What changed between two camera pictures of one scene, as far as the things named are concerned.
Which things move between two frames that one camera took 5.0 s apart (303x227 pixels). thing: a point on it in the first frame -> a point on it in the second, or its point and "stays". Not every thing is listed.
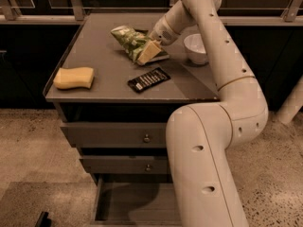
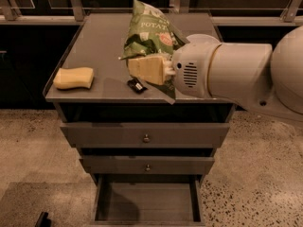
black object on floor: x=44 y=220 stays
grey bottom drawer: x=135 y=200 stays
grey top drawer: x=115 y=134 stays
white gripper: x=163 y=32 -> x=193 y=67
